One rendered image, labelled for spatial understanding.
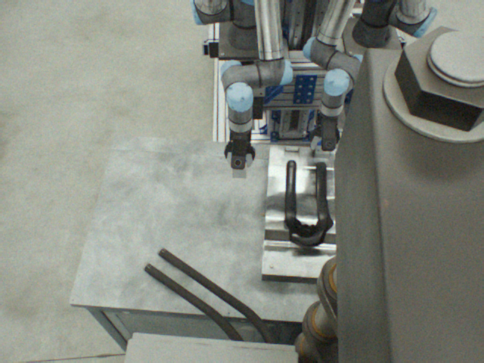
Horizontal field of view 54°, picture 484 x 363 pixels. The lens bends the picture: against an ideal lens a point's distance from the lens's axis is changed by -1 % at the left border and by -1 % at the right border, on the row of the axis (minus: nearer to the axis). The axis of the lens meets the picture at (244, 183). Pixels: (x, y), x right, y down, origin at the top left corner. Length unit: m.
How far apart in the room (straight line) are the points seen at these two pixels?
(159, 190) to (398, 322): 1.53
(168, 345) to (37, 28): 3.30
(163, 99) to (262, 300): 1.88
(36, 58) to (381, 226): 3.44
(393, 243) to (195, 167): 1.53
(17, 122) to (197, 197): 1.81
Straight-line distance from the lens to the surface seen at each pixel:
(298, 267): 1.60
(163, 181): 1.84
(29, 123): 3.30
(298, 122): 2.49
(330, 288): 0.85
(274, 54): 1.49
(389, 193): 0.40
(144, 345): 0.90
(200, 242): 1.70
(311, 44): 1.66
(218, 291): 1.53
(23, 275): 2.75
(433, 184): 0.41
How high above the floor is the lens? 2.33
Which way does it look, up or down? 58 degrees down
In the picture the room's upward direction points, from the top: straight up
